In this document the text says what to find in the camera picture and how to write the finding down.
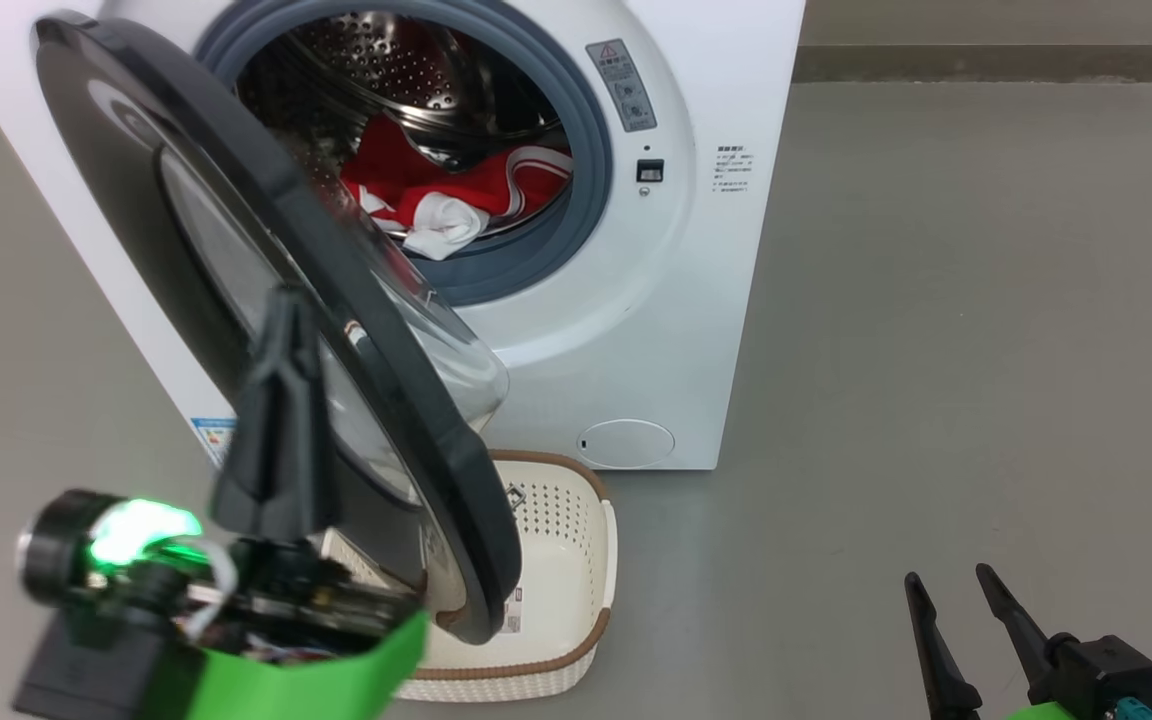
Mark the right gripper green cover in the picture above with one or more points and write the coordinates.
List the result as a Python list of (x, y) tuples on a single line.
[(1041, 714)]

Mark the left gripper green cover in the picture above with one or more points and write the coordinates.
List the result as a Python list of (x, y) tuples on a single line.
[(306, 685)]

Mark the red and white garment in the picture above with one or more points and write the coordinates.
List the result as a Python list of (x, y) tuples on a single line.
[(406, 185)]

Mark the black round glass washer door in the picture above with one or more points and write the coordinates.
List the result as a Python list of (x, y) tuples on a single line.
[(126, 190)]

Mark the white printed label sticker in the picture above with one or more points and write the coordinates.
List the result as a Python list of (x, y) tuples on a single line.
[(512, 610)]

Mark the cream basket with brown rim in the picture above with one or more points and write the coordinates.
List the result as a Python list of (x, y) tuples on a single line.
[(561, 560)]

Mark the white front-load washing machine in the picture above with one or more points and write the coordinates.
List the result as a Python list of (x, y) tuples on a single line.
[(716, 330)]

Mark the blue energy label sticker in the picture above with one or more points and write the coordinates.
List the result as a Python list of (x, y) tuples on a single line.
[(214, 442)]

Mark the grey warning sticker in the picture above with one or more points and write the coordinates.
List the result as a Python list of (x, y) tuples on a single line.
[(622, 85)]

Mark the small printed text label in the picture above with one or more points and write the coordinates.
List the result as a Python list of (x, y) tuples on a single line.
[(734, 170)]

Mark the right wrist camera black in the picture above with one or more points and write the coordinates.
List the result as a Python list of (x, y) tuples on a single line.
[(1106, 670)]

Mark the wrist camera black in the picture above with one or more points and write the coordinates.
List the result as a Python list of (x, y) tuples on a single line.
[(1106, 670), (86, 660)]

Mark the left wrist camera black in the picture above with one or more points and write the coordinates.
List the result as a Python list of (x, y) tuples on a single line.
[(86, 660)]

